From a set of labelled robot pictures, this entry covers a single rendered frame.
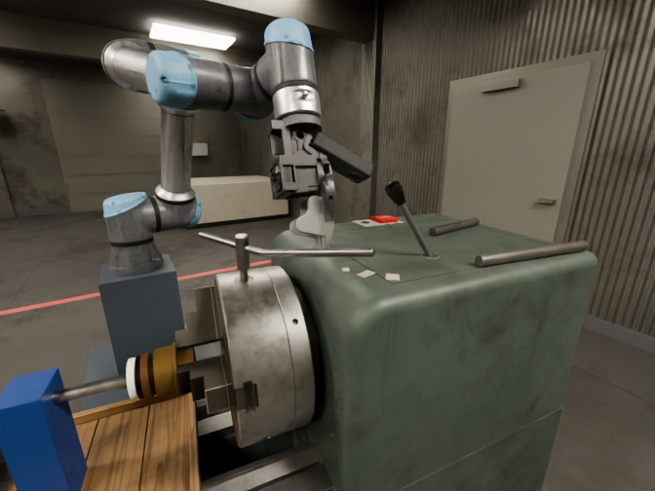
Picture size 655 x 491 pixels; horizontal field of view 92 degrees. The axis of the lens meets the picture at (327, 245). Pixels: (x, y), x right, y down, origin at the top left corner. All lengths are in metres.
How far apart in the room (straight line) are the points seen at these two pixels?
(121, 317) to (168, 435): 0.42
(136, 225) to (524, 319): 1.01
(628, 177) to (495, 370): 2.69
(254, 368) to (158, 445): 0.36
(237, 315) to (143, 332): 0.66
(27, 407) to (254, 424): 0.33
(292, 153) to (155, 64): 0.22
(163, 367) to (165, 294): 0.50
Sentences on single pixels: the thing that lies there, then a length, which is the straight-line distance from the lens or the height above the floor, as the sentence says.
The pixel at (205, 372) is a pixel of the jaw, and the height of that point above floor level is 1.11.
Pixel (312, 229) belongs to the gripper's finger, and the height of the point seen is 1.34.
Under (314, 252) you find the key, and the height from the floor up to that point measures 1.31.
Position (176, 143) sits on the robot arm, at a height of 1.48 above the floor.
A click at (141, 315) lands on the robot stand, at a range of 1.13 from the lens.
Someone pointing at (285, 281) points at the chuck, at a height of 1.23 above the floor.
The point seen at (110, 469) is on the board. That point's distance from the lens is 0.83.
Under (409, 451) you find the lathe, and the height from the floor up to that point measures 0.95.
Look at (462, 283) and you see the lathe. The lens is 0.56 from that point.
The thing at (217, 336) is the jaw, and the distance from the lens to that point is 0.66.
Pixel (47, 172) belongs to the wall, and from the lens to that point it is 9.92.
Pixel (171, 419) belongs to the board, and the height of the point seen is 0.89.
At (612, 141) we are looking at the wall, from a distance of 3.30.
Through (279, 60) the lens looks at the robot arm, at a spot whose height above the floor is 1.59.
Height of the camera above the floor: 1.46
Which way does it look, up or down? 17 degrees down
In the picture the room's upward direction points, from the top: straight up
